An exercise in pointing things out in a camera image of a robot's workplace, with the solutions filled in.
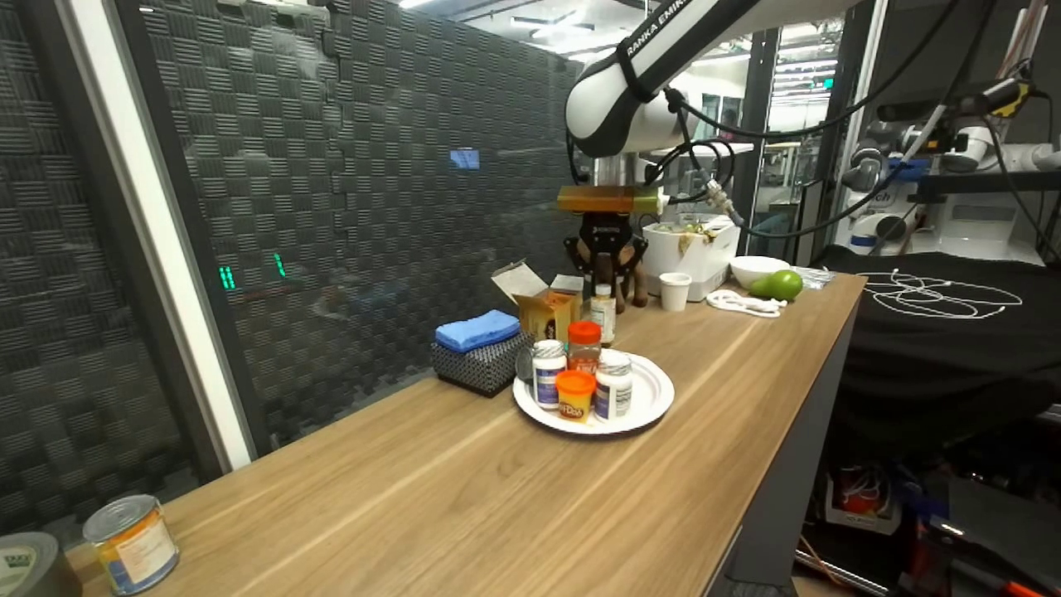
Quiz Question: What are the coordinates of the yellow cardboard box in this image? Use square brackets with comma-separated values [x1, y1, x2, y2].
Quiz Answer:
[491, 261, 577, 339]

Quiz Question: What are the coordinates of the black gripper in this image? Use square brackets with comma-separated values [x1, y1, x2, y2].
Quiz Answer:
[565, 214, 644, 312]

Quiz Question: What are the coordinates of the orange lid play-doh tub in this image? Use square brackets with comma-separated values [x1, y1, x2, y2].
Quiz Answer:
[556, 369, 596, 421]

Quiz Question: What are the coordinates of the white paper cup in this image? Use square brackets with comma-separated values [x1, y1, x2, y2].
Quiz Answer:
[661, 272, 692, 312]

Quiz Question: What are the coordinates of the blue cloth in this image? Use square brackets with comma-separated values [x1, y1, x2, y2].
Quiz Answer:
[436, 308, 520, 354]

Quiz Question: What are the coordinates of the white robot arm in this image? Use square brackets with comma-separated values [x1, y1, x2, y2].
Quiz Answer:
[565, 0, 783, 307]

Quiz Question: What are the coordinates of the white cable coil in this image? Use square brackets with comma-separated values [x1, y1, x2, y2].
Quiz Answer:
[862, 266, 1029, 329]

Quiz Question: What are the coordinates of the white bowl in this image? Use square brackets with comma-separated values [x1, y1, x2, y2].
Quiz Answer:
[731, 256, 786, 292]

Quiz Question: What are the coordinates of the white bucket container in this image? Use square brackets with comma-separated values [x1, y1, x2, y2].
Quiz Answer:
[641, 215, 741, 303]

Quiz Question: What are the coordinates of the large white supplement bottle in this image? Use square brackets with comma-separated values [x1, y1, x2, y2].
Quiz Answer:
[594, 349, 635, 421]

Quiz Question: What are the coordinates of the paprika spice jar orange lid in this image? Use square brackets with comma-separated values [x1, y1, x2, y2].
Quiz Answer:
[568, 318, 599, 371]

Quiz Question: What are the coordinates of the tin can with label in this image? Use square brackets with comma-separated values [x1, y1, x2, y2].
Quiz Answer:
[82, 495, 179, 597]

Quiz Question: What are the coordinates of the white paper plate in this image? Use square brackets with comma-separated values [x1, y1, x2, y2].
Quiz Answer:
[510, 354, 673, 438]

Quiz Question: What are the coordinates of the green apple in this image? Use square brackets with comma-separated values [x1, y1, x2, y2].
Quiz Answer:
[753, 268, 801, 303]

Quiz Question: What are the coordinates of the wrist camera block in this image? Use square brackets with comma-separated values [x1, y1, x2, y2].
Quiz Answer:
[556, 187, 663, 215]

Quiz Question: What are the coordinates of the white pill bottle blue label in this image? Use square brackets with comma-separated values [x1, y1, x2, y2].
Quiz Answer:
[531, 339, 568, 411]

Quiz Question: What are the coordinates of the small white supplement bottle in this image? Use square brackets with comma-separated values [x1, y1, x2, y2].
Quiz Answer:
[591, 286, 617, 345]

